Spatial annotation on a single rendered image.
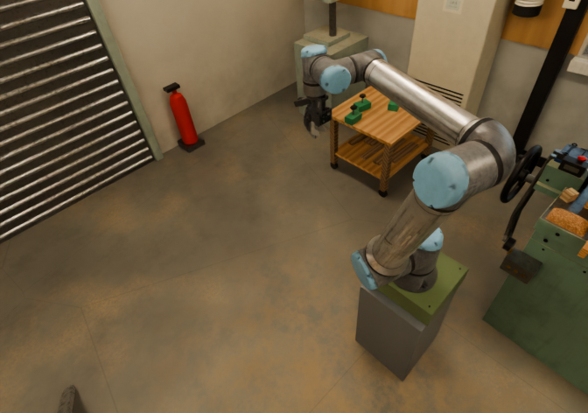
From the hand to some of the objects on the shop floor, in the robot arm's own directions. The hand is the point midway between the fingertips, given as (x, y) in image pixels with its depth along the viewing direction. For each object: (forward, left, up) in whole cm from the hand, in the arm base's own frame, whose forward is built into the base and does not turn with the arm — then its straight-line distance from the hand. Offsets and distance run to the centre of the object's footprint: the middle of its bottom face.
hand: (313, 135), depth 150 cm
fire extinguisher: (+63, +178, -106) cm, 216 cm away
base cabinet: (+38, -121, -108) cm, 167 cm away
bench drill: (+172, +88, -106) cm, 221 cm away
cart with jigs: (+118, +15, -107) cm, 160 cm away
